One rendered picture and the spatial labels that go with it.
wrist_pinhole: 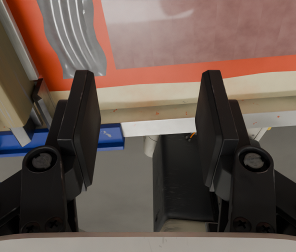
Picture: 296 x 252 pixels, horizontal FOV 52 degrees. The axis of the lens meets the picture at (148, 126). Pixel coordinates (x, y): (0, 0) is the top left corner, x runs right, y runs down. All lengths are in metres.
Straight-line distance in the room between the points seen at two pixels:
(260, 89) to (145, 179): 2.01
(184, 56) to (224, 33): 0.07
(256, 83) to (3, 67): 0.37
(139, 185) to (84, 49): 2.15
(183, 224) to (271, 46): 0.90
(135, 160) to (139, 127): 1.75
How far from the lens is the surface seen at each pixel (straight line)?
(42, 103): 0.45
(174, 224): 1.25
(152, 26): 0.44
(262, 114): 0.53
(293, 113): 0.55
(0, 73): 0.41
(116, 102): 0.53
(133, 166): 2.33
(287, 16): 0.47
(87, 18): 0.44
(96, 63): 0.48
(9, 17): 0.42
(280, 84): 0.54
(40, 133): 0.55
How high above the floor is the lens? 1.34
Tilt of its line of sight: 43 degrees down
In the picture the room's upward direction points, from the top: 180 degrees clockwise
